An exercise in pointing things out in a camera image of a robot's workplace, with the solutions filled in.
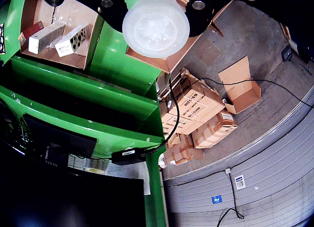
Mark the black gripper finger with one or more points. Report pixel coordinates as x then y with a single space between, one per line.
216 6
98 1

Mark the white plastic bottle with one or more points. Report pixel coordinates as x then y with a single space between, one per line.
155 28

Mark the red brown product box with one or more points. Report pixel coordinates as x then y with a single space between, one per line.
32 30

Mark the open brown cardboard box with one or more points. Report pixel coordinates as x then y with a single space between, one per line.
222 13
176 57

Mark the shallow cardboard tray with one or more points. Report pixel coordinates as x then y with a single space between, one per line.
81 52

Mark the small black box device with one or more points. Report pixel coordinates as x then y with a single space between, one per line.
287 53

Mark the white cow print carton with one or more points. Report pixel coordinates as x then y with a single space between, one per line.
73 42

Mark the tall plain white carton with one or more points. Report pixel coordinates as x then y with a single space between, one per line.
46 37

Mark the narrow brown board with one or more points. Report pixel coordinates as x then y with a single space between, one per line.
285 31

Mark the small open flapped carton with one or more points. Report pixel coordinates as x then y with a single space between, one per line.
243 94

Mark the green metal shelf rack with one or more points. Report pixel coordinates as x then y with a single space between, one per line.
73 94

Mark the brown printed storage carton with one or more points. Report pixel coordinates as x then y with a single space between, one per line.
196 101

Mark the small brown taped cartons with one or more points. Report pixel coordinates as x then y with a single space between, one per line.
181 150

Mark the black power adapter brick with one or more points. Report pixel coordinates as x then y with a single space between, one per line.
127 156

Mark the white printed label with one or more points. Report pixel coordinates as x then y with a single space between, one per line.
240 182

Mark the blue square sign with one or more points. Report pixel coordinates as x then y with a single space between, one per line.
217 199

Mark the black monitor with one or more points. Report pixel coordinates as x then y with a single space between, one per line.
73 200

